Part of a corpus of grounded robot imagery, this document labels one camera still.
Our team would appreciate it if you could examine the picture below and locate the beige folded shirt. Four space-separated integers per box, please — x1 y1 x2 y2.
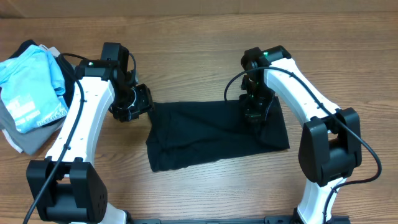
2 44 63 154

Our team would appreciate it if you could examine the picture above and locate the black t-shirt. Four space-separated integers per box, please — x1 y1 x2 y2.
146 95 290 172

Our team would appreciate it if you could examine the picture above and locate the black folded shirt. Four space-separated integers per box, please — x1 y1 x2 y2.
9 39 75 107

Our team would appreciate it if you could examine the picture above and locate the light blue folded shirt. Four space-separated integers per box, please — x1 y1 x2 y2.
1 45 68 134

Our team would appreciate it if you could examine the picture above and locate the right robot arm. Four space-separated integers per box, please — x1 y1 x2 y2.
241 45 362 223

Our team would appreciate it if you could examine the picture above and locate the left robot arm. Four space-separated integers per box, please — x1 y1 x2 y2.
23 42 154 224

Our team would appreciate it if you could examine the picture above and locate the grey folded shirt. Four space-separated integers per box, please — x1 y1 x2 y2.
1 101 65 156

